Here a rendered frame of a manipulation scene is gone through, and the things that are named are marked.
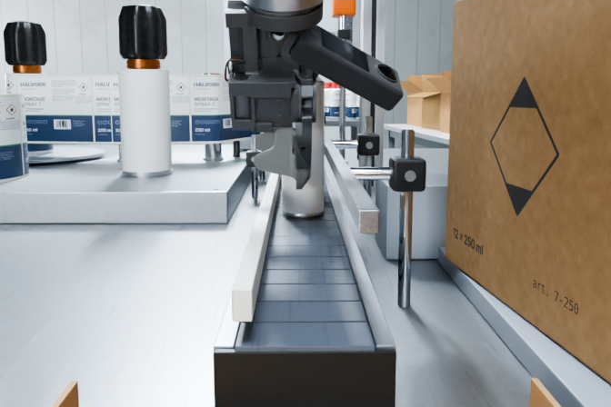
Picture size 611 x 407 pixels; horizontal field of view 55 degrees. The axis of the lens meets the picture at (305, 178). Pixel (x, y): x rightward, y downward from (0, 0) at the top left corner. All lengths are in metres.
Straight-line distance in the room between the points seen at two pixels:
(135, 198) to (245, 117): 0.39
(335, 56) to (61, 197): 0.55
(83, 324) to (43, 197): 0.44
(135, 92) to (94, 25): 4.16
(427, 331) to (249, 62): 0.28
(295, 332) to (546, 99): 0.24
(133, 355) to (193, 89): 0.88
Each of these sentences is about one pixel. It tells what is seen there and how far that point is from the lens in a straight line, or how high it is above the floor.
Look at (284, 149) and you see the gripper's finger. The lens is 0.60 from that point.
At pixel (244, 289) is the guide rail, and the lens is 0.35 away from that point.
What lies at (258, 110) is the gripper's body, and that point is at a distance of 0.57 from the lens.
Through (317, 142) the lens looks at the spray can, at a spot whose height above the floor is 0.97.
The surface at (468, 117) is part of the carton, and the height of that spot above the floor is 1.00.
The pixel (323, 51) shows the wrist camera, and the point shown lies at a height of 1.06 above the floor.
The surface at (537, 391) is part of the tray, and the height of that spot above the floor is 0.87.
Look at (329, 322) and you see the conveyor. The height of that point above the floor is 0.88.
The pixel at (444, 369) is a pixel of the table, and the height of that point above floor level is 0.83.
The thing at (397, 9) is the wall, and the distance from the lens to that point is 5.30.
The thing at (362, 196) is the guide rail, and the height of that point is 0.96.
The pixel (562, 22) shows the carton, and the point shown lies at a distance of 0.45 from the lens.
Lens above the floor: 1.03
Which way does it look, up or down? 8 degrees down
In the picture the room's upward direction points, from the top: straight up
